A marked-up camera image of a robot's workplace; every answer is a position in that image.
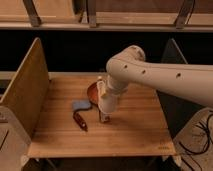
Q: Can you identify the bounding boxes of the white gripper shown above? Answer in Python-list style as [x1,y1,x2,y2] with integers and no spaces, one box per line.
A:
[106,75,128,96]

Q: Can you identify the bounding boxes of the white ceramic cup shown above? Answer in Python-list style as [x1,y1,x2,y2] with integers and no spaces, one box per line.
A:
[98,94,118,114]

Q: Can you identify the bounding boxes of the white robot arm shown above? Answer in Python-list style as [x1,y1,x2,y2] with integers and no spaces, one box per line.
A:
[106,45,213,108]

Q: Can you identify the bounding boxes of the blue eraser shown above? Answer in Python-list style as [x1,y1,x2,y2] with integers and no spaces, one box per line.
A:
[72,100,92,112]

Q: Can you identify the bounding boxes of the orange round bowl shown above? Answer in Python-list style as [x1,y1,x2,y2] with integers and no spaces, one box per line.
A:
[87,82,98,105]

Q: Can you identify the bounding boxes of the right dark side panel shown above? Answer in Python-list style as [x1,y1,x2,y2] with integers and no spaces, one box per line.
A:
[157,38,202,138]

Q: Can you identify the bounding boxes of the left wooden side panel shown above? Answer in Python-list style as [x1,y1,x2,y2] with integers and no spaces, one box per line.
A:
[0,38,49,143]

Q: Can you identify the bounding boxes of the upper wooden shelf frame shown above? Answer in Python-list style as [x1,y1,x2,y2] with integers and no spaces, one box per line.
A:
[0,0,213,33]

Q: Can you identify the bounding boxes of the black cables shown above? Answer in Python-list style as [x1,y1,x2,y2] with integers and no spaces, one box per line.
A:
[178,111,213,171]

